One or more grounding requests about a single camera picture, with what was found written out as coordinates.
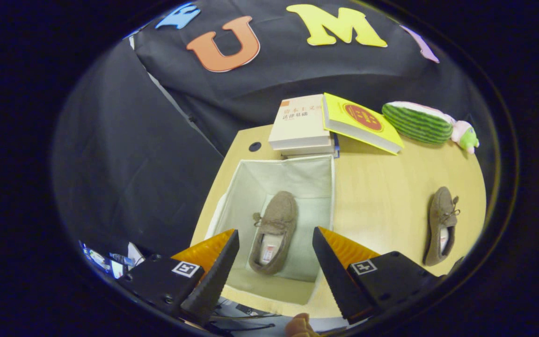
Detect beige cover book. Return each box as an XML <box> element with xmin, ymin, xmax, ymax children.
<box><xmin>268</xmin><ymin>95</ymin><xmax>332</xmax><ymax>151</ymax></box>

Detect watermelon slice plush toy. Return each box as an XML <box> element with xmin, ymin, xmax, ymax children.
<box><xmin>382</xmin><ymin>101</ymin><xmax>455</xmax><ymax>145</ymax></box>

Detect blue white plastic packets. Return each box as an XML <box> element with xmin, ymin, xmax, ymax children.
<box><xmin>80</xmin><ymin>240</ymin><xmax>147</xmax><ymax>280</ymax></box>

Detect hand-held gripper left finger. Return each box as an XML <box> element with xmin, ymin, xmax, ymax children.
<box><xmin>119</xmin><ymin>229</ymin><xmax>240</xmax><ymax>326</ymax></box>

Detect pink and green plush toy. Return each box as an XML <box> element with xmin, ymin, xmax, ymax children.
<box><xmin>451</xmin><ymin>120</ymin><xmax>480</xmax><ymax>155</ymax></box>

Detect black backdrop cloth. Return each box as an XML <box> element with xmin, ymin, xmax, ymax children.
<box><xmin>52</xmin><ymin>0</ymin><xmax>481</xmax><ymax>263</ymax></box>

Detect white paperback book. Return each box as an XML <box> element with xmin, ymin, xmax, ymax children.
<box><xmin>280</xmin><ymin>143</ymin><xmax>336</xmax><ymax>157</ymax></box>

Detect brown fuzzy shoe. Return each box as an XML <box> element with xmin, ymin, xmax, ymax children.
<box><xmin>422</xmin><ymin>186</ymin><xmax>461</xmax><ymax>267</ymax></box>
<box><xmin>248</xmin><ymin>190</ymin><xmax>299</xmax><ymax>276</ymax></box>

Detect yellow book with red circle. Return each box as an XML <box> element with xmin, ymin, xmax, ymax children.
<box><xmin>322</xmin><ymin>92</ymin><xmax>405</xmax><ymax>155</ymax></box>

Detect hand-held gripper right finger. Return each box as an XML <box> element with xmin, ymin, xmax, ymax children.
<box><xmin>312</xmin><ymin>227</ymin><xmax>441</xmax><ymax>324</ymax></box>

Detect pale green fabric storage box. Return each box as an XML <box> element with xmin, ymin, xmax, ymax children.
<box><xmin>204</xmin><ymin>154</ymin><xmax>336</xmax><ymax>306</ymax></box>

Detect blue cover book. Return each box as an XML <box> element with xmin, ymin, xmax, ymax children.
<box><xmin>293</xmin><ymin>133</ymin><xmax>341</xmax><ymax>160</ymax></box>

